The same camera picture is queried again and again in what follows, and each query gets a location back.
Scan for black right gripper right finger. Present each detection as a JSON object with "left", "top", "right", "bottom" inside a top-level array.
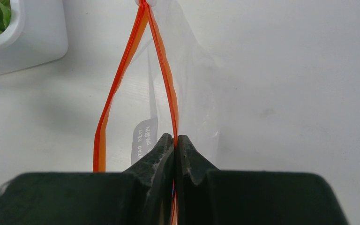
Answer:
[{"left": 175, "top": 135, "right": 348, "bottom": 225}]

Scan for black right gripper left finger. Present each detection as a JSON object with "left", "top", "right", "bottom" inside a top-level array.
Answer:
[{"left": 0, "top": 133, "right": 174, "bottom": 225}]

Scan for white plastic bin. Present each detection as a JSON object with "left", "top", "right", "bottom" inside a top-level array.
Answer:
[{"left": 0, "top": 0, "right": 68, "bottom": 75}]

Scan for clear orange zip bag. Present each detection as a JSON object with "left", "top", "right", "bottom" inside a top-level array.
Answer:
[{"left": 93, "top": 0, "right": 218, "bottom": 225}]

